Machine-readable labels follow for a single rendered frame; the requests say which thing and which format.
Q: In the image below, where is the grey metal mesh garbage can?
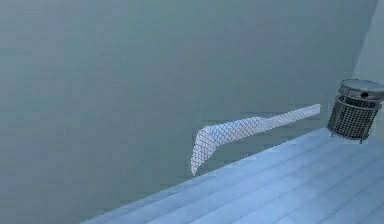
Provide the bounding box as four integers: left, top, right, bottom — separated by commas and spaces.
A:
326, 78, 384, 145

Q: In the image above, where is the white checked cloth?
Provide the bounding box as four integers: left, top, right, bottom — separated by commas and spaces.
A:
190, 103, 322, 177

